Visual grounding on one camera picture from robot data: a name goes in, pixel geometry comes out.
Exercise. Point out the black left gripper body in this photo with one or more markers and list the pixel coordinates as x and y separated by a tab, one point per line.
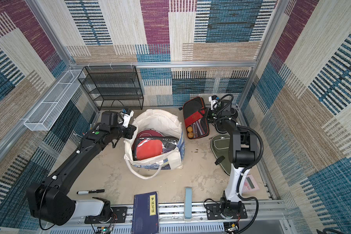
121	131

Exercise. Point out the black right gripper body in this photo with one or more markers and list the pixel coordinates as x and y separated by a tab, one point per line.
210	116

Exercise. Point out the black red mesh paddle set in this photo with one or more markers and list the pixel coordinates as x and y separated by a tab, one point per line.
195	118

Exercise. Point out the green paddle case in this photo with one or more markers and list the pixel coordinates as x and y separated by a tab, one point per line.
220	148

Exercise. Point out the black paddle case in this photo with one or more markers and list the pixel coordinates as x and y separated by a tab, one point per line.
234	113

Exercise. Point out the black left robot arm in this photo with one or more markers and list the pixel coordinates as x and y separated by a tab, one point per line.
48	200

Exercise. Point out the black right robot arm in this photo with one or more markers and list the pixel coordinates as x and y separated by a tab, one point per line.
245	150

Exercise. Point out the clear bagged red paddle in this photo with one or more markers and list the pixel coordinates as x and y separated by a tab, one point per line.
149	147

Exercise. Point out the maroon paddle case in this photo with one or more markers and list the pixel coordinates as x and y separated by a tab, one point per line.
149	133

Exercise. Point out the black mesh shelf rack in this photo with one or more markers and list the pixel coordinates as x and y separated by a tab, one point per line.
111	87

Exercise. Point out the black marker pen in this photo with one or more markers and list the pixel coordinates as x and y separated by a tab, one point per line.
85	192

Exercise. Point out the pink calculator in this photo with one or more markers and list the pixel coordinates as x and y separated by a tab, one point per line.
250	184

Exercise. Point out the light blue eraser block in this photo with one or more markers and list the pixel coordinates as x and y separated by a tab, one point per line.
188	204

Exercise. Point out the dark blue book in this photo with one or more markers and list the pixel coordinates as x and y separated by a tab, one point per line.
146	214

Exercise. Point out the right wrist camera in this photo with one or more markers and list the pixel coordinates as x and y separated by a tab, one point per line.
214	102

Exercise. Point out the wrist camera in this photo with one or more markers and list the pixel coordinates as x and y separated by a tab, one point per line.
127	114
214	102

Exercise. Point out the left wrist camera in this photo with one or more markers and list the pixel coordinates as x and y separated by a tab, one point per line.
127	114

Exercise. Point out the white wire basket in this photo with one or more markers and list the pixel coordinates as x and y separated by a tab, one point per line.
48	111

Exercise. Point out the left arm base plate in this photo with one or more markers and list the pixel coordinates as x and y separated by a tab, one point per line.
114	215

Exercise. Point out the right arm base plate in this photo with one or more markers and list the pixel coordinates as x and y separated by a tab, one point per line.
214	212

